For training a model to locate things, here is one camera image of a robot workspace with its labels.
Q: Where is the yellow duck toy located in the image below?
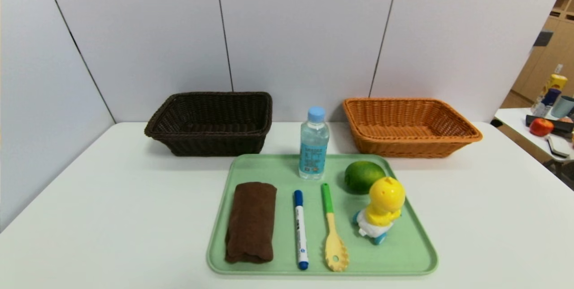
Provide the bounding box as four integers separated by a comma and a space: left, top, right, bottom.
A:
352, 176, 406, 246

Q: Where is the blue white whiteboard marker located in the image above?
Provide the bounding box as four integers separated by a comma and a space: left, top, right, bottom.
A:
293, 190, 309, 271

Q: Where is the light green plastic tray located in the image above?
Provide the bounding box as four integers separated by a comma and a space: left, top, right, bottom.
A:
206, 153, 439, 276

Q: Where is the yellow pasta spoon green handle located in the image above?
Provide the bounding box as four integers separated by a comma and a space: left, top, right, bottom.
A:
321, 183, 350, 273

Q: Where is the clear water bottle blue cap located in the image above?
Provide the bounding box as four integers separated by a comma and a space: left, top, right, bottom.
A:
298, 106, 330, 181

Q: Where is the white side table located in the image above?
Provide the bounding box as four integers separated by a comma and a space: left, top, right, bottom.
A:
495, 108, 574, 162

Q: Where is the red apple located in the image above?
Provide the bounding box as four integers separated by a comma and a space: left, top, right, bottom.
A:
529, 118, 555, 137

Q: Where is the yellow bottle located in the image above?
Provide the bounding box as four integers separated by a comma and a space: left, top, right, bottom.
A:
543, 74, 568, 101

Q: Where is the black tray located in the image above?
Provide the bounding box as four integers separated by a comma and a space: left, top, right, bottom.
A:
526, 114, 574, 139

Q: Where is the dark grey rectangular plate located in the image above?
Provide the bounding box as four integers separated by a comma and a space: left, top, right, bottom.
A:
534, 30, 555, 47

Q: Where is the white flat device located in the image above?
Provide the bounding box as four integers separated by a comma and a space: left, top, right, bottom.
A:
547, 134, 572, 157

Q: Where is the wooden cabinet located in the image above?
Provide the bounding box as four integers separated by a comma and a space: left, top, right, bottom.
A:
500, 0, 574, 109

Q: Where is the dark brown wicker basket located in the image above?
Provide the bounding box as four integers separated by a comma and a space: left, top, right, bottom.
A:
144, 91, 273, 157

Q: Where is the orange wicker basket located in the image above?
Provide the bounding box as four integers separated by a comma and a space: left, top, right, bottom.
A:
343, 97, 483, 159

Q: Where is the brown towel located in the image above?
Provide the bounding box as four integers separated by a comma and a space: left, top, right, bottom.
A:
225, 182, 278, 264

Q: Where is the grey blue cup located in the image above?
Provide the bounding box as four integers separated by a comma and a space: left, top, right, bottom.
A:
551, 95, 574, 118

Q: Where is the green lime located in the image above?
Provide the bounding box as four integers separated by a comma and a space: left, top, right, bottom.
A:
344, 160, 387, 195

